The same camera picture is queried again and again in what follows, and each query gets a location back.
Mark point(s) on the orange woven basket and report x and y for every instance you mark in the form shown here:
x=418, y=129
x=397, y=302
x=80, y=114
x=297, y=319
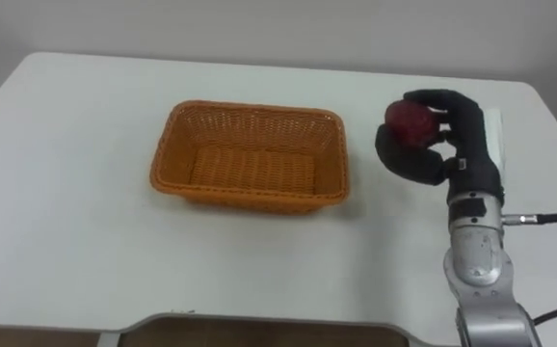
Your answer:
x=254, y=159

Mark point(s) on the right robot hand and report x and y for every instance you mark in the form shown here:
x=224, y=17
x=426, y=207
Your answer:
x=471, y=144

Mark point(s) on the white desk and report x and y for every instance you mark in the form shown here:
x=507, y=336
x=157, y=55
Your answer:
x=114, y=231

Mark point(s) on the red soft toy fruit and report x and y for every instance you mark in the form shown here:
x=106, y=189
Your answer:
x=411, y=123

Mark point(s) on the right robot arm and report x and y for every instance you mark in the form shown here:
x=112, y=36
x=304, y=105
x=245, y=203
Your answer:
x=485, y=270

